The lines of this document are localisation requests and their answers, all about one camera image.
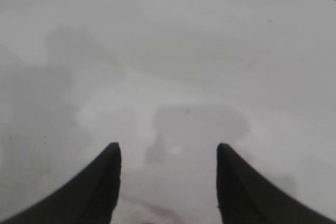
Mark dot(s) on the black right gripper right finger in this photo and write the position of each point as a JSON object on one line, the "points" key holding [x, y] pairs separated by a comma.
{"points": [[244, 195]]}

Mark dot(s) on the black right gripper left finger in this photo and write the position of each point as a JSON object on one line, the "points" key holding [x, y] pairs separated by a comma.
{"points": [[89, 192]]}

